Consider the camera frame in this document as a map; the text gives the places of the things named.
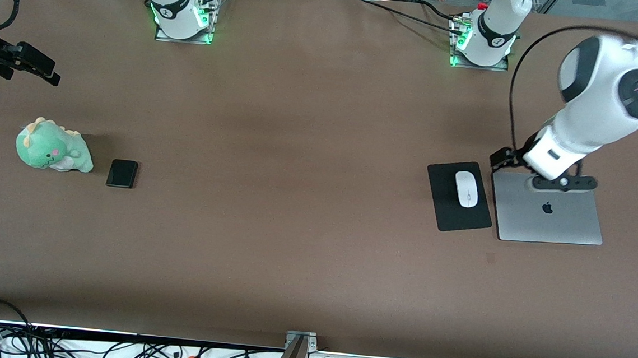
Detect white computer mouse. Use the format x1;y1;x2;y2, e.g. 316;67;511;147
453;170;481;209

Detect black phone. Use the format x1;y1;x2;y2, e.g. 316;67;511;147
105;158;139;190

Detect black mouse pad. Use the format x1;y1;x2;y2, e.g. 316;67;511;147
423;158;497;235

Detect grey closed laptop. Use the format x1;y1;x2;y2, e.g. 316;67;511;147
487;169;608;248

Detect green dinosaur plush toy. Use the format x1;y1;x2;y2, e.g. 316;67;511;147
13;116;98;175

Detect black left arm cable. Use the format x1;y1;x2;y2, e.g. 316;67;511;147
504;21;638;164

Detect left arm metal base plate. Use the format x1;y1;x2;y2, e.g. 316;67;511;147
448;13;514;73

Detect black cable on table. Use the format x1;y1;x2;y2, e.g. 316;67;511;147
357;0;467;35

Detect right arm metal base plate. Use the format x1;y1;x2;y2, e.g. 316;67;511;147
154;0;220;45

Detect metal table edge bracket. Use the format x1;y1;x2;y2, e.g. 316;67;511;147
270;328;319;358

